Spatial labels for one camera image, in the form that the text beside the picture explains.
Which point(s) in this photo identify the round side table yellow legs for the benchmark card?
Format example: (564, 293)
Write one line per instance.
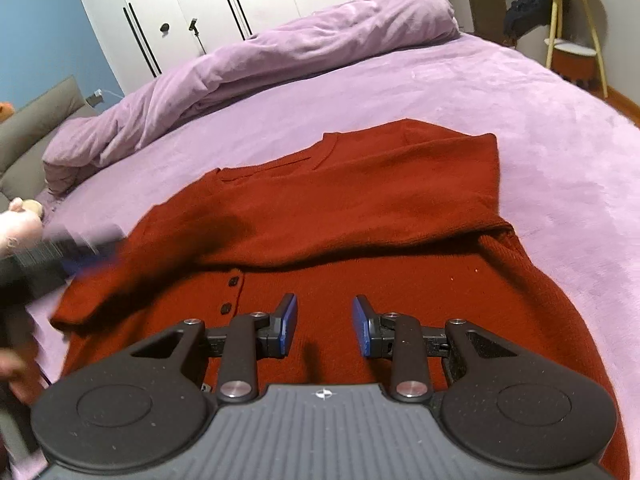
(575, 20)

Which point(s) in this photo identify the orange plush toy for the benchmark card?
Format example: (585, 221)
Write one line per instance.
(5, 111)

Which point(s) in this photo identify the white wall charger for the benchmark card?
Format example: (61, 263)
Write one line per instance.
(96, 96)

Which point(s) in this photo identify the purple duvet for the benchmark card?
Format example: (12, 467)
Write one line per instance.
(260, 65)

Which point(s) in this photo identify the orange round basket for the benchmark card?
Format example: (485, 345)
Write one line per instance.
(574, 65)

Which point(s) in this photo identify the grey padded headboard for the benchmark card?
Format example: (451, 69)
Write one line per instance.
(35, 120)

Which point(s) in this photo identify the white wardrobe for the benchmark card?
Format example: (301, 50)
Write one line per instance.
(240, 0)

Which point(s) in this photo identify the red knit cardigan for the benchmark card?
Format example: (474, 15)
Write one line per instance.
(350, 220)

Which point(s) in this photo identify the dark cloth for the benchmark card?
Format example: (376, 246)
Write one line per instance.
(525, 10)

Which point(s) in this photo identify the pink plush toy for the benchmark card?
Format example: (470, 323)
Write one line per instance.
(20, 225)

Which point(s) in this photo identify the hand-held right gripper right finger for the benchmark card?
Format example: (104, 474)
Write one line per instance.
(361, 327)

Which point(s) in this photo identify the purple bed sheet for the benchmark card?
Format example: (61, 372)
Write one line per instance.
(550, 160)

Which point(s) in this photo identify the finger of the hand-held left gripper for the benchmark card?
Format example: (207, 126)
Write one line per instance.
(85, 250)

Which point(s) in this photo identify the person's left hand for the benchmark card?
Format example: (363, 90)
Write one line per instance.
(20, 375)

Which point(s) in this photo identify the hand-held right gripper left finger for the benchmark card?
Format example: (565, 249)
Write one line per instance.
(288, 322)

